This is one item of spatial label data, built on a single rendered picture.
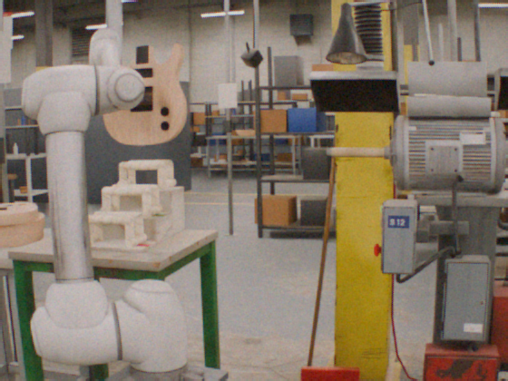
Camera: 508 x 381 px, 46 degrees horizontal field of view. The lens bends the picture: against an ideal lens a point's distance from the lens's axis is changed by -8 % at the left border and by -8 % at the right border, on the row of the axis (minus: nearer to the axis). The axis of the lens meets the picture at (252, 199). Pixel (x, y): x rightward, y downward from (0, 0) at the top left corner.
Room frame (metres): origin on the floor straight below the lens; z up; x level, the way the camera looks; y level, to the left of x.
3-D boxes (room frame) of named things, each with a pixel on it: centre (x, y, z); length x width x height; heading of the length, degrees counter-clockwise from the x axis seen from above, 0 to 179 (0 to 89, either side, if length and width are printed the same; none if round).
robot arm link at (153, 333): (1.53, 0.27, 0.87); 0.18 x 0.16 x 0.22; 109
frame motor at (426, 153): (2.04, -0.66, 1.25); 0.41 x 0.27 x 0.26; 74
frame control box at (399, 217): (1.83, -0.51, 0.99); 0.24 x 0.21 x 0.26; 74
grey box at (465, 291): (1.88, -0.68, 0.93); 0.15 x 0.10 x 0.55; 74
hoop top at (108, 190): (2.30, 0.47, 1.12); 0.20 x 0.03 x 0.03; 76
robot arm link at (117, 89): (1.62, 0.34, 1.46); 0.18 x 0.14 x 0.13; 19
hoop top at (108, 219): (2.14, 0.50, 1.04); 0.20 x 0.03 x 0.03; 76
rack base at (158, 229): (2.34, 0.46, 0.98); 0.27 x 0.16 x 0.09; 77
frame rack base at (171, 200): (2.49, 0.42, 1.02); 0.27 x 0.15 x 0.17; 77
